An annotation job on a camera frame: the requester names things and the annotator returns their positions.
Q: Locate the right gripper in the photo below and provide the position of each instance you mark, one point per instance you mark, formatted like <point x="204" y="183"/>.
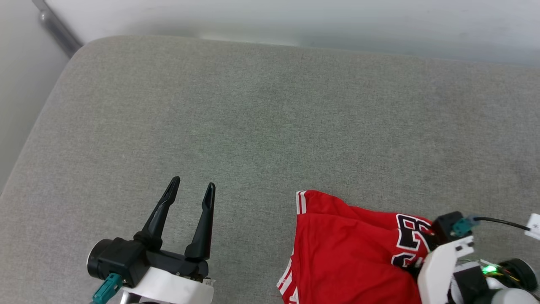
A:
<point x="438" y="270"/>

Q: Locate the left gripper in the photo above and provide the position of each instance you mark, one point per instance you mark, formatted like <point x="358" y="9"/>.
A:
<point x="173" y="287"/>

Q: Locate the red and white basketball jersey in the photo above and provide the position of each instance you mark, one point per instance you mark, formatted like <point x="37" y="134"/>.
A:
<point x="346" y="253"/>

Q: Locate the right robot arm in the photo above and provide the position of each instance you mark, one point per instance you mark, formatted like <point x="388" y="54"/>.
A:
<point x="510" y="293"/>

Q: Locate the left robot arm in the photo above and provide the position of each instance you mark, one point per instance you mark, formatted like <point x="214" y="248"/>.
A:
<point x="127" y="299"/>

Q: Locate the grey fabric sofa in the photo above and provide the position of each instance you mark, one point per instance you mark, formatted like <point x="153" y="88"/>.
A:
<point x="253" y="126"/>

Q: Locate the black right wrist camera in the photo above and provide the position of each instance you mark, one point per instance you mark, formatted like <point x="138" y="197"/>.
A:
<point x="445" y="226"/>

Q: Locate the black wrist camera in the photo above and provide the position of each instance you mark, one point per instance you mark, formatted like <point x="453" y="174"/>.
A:
<point x="120" y="259"/>
<point x="445" y="226"/>

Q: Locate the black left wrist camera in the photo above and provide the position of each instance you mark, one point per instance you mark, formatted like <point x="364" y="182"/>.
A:
<point x="120" y="259"/>

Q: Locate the teal left camera connector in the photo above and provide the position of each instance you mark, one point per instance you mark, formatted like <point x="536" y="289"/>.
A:
<point x="105" y="291"/>

